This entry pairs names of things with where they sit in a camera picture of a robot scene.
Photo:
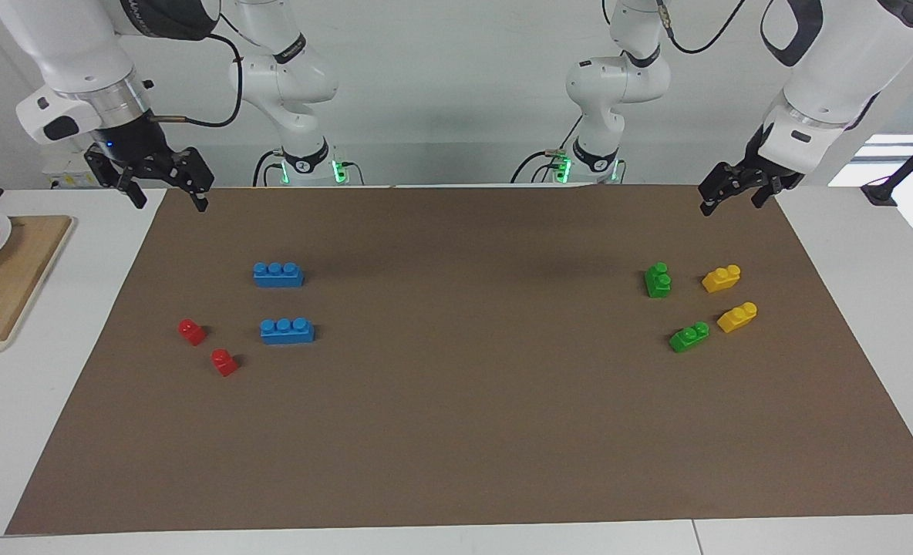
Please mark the wooden cutting board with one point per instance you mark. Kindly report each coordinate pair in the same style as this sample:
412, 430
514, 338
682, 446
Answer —
9, 293

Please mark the yellow two-stud block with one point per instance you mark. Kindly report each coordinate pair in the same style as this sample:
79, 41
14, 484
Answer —
721, 279
737, 317

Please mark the green two-stud block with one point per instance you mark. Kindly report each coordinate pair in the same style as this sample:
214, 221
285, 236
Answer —
688, 338
658, 282

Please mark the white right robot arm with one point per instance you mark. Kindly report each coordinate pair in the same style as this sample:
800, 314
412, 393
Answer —
79, 46

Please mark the white power strip box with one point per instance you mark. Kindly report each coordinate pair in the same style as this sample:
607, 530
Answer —
63, 166

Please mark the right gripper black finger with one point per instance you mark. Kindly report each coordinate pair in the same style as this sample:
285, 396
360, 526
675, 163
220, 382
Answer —
125, 179
198, 181

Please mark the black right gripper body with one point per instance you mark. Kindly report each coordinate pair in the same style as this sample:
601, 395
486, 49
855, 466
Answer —
136, 146

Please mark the red single-stud block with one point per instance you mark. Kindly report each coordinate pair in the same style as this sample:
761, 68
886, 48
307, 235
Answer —
224, 362
191, 332

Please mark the black clamp stand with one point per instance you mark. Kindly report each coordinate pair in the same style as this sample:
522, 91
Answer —
907, 166

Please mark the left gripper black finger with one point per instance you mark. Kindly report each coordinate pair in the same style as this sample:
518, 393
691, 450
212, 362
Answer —
722, 183
769, 189

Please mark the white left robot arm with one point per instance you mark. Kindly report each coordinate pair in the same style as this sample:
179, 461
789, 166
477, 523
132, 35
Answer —
850, 54

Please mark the brown table mat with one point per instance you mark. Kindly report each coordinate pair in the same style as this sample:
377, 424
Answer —
464, 401

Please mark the blue three-stud brick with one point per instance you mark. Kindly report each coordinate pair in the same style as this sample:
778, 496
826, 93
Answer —
277, 276
287, 332

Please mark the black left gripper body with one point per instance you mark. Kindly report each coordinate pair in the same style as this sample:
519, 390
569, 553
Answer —
756, 158

